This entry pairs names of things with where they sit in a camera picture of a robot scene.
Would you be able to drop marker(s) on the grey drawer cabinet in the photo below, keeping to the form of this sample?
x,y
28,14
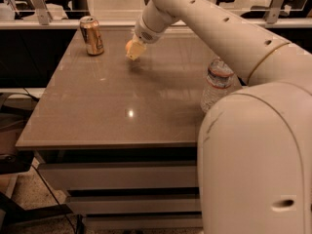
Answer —
x,y
119,137

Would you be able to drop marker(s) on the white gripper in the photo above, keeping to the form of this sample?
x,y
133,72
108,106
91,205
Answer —
x,y
145,34

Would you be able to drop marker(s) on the metal glass partition post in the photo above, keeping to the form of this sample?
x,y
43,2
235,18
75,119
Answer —
x,y
272,13
43,15

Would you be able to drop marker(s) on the orange fruit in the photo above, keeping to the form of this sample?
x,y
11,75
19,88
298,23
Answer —
x,y
129,46

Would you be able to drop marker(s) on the orange soda can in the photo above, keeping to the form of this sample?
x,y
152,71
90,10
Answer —
x,y
90,30

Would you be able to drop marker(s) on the clear plastic water bottle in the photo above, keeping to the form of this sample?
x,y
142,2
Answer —
x,y
219,79

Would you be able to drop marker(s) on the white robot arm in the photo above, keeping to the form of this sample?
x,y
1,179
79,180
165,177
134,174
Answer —
x,y
255,145

